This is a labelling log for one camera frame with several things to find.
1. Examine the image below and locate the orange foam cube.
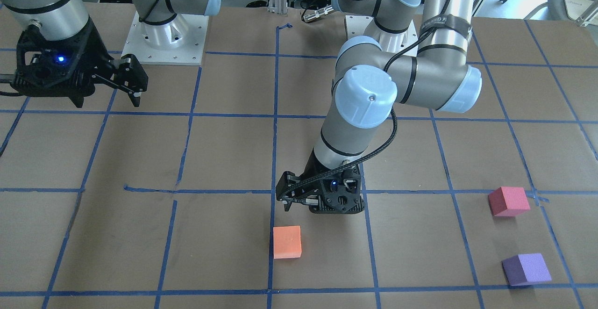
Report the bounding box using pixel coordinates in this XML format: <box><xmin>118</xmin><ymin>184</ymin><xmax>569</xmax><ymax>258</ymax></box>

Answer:
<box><xmin>273</xmin><ymin>225</ymin><xmax>302</xmax><ymax>259</ymax></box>

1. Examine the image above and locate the brown paper table cover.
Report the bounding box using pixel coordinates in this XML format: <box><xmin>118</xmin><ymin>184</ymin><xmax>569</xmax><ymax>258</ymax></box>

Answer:
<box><xmin>0</xmin><ymin>8</ymin><xmax>597</xmax><ymax>309</ymax></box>

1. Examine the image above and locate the red foam cube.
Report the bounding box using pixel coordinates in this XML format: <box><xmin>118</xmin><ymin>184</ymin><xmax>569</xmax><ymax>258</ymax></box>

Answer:
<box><xmin>488</xmin><ymin>186</ymin><xmax>531</xmax><ymax>217</ymax></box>

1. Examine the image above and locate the purple foam cube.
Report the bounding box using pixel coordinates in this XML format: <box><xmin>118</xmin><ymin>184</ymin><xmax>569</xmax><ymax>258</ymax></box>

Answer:
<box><xmin>501</xmin><ymin>253</ymin><xmax>552</xmax><ymax>286</ymax></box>

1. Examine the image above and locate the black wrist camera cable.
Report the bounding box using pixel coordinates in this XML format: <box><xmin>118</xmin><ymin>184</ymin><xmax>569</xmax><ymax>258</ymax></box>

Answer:
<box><xmin>299</xmin><ymin>0</ymin><xmax>458</xmax><ymax>193</ymax></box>

